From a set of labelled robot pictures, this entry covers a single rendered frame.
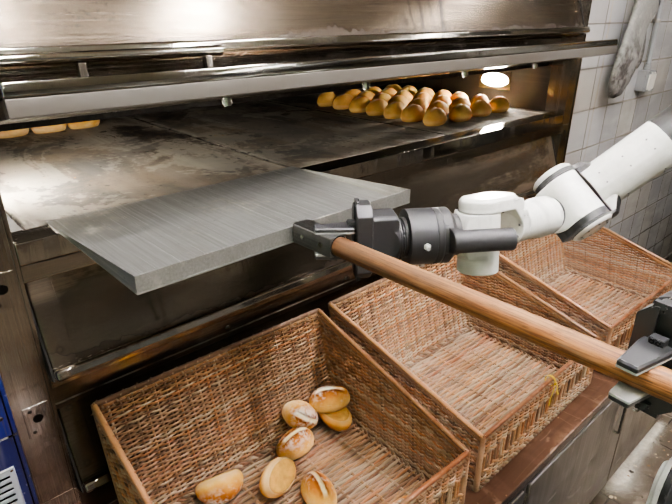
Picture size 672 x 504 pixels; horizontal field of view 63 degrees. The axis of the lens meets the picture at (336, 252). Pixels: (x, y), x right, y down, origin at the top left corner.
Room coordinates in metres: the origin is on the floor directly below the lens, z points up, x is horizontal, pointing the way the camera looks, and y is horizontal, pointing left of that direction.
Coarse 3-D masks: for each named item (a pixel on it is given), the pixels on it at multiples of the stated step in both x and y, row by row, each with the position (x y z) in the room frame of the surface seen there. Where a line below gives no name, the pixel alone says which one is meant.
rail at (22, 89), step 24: (504, 48) 1.44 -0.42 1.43; (528, 48) 1.52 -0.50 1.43; (552, 48) 1.60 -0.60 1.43; (576, 48) 1.70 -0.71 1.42; (144, 72) 0.82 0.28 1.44; (168, 72) 0.84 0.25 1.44; (192, 72) 0.87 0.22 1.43; (216, 72) 0.89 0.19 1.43; (240, 72) 0.92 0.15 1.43; (264, 72) 0.95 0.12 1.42; (288, 72) 0.99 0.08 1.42; (0, 96) 0.70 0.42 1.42; (24, 96) 0.71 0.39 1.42
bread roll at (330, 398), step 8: (320, 392) 1.04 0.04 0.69; (328, 392) 1.04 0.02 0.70; (336, 392) 1.04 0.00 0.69; (344, 392) 1.05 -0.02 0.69; (312, 400) 1.04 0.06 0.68; (320, 400) 1.03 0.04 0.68; (328, 400) 1.03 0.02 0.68; (336, 400) 1.03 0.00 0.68; (344, 400) 1.04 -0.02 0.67; (320, 408) 1.02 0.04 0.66; (328, 408) 1.02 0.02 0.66; (336, 408) 1.03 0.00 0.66
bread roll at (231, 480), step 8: (224, 472) 0.84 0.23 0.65; (232, 472) 0.84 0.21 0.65; (240, 472) 0.85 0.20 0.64; (208, 480) 0.82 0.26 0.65; (216, 480) 0.82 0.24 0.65; (224, 480) 0.82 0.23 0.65; (232, 480) 0.83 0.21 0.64; (240, 480) 0.84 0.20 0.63; (200, 488) 0.81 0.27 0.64; (208, 488) 0.80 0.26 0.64; (216, 488) 0.81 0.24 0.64; (224, 488) 0.81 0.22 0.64; (232, 488) 0.82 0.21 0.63; (240, 488) 0.83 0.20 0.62; (200, 496) 0.80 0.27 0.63; (208, 496) 0.80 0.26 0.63; (216, 496) 0.80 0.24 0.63; (224, 496) 0.80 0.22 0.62; (232, 496) 0.81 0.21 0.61
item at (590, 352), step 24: (336, 240) 0.74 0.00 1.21; (360, 264) 0.69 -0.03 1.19; (384, 264) 0.66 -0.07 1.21; (408, 264) 0.65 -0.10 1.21; (432, 288) 0.60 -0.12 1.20; (456, 288) 0.58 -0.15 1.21; (480, 312) 0.55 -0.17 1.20; (504, 312) 0.53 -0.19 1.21; (528, 312) 0.53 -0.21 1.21; (528, 336) 0.50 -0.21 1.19; (552, 336) 0.49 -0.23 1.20; (576, 336) 0.48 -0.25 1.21; (576, 360) 0.47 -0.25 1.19; (600, 360) 0.45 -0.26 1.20; (648, 384) 0.42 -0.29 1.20
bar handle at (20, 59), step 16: (144, 48) 0.87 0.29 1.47; (160, 48) 0.88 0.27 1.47; (176, 48) 0.90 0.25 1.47; (192, 48) 0.92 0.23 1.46; (208, 48) 0.94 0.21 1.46; (0, 64) 0.74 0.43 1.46; (16, 64) 0.75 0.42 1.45; (32, 64) 0.76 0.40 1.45; (48, 64) 0.78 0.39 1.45; (80, 64) 0.80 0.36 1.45; (208, 64) 0.93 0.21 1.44
